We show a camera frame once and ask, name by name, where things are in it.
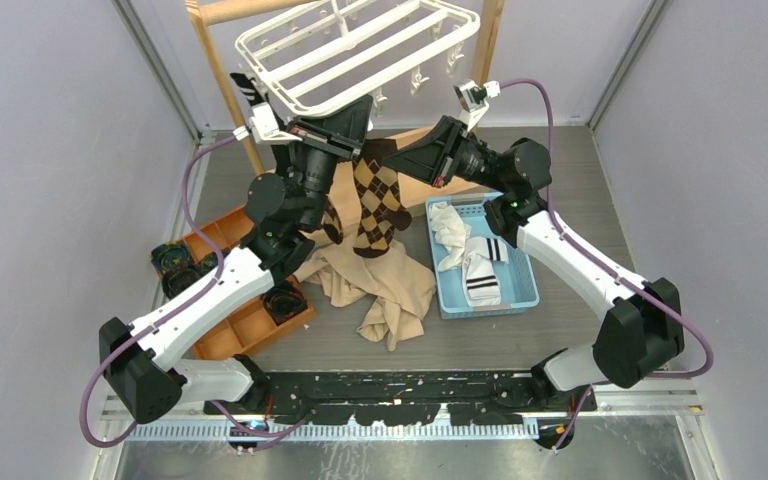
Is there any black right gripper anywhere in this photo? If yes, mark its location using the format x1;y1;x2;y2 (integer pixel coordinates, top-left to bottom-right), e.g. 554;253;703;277
381;116;511;195

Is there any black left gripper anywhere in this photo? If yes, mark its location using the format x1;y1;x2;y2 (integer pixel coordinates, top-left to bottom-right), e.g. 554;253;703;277
283;95;369;229

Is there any brown argyle sock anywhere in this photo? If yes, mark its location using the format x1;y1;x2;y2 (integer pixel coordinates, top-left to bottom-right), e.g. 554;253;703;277
322;198;344;244
352;138;412;258

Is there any white plastic clip hanger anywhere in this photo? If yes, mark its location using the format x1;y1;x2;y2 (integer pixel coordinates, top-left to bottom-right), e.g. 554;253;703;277
235;1;481;117

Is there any black white-striped sock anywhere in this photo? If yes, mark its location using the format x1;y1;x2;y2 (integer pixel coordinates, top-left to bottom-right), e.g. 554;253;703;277
229;72;268;106

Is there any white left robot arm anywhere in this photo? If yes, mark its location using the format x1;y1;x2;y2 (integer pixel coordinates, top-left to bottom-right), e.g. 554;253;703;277
99;94;373;424

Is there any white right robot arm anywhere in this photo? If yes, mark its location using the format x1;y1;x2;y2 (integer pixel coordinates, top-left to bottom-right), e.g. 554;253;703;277
383;116;685;411

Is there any wooden hanger stand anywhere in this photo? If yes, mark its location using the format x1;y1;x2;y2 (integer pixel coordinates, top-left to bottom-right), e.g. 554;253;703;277
185;0;506;230

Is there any beige crumpled cloth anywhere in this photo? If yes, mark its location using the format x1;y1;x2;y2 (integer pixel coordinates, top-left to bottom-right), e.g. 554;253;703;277
294;234;437;352

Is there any white black-striped sock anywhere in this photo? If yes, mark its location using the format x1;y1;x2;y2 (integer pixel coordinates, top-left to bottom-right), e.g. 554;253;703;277
462;236;509;308

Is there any light blue plastic basket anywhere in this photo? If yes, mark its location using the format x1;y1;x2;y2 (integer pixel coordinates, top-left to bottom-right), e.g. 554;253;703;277
425;193;539;319

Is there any rolled black sock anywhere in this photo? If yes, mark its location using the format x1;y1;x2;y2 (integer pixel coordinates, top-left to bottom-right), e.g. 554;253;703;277
261;280;308;325

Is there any orange compartment tray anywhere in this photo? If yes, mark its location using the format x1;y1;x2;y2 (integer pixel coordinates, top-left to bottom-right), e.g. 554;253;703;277
193;206;315;360

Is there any rolled dark patterned sock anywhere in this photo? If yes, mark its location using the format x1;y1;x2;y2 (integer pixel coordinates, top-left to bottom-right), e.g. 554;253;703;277
150;240;192;275

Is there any rolled dark green sock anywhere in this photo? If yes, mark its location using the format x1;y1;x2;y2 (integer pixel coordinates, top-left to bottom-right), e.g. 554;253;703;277
161;253;218;300

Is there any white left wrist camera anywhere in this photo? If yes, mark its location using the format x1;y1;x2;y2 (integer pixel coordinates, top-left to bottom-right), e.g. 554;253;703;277
232;102;299;145

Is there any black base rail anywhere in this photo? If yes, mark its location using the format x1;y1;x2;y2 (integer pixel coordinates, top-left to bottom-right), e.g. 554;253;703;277
203;370;596;426

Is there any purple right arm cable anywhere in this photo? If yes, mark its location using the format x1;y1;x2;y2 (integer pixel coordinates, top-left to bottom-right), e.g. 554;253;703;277
499;78;715;452

